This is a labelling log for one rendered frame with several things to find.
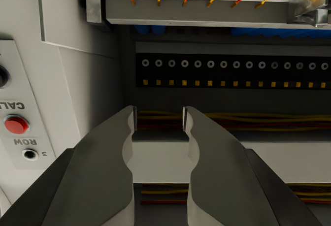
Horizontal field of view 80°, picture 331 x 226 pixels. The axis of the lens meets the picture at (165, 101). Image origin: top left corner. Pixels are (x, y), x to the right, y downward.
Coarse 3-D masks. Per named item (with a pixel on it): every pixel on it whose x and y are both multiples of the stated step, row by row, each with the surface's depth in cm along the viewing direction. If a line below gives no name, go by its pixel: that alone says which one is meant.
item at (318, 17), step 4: (328, 4) 13; (320, 8) 13; (324, 8) 13; (328, 8) 13; (316, 12) 14; (320, 12) 14; (324, 12) 14; (316, 16) 14; (320, 16) 14; (324, 16) 14; (316, 20) 14; (320, 20) 14; (324, 20) 14; (316, 24) 14; (320, 24) 14; (324, 24) 14
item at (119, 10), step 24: (120, 0) 16; (144, 0) 16; (168, 0) 16; (192, 0) 17; (216, 0) 17; (240, 0) 17; (264, 0) 15; (144, 24) 18; (168, 24) 18; (192, 24) 18; (216, 24) 18; (240, 24) 17; (264, 24) 17; (288, 24) 17
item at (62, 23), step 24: (48, 0) 12; (72, 0) 15; (96, 0) 16; (48, 24) 12; (72, 24) 15; (96, 24) 17; (72, 48) 15; (96, 48) 21; (144, 48) 30; (168, 48) 30; (192, 48) 30; (216, 48) 30; (240, 48) 31; (264, 48) 31; (288, 48) 31; (312, 48) 31
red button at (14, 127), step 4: (8, 120) 16; (12, 120) 16; (16, 120) 16; (20, 120) 16; (4, 124) 16; (8, 124) 16; (12, 124) 16; (16, 124) 16; (20, 124) 16; (24, 124) 16; (8, 128) 16; (12, 128) 16; (16, 128) 16; (20, 128) 16; (24, 128) 16; (12, 132) 16; (16, 132) 16; (20, 132) 16
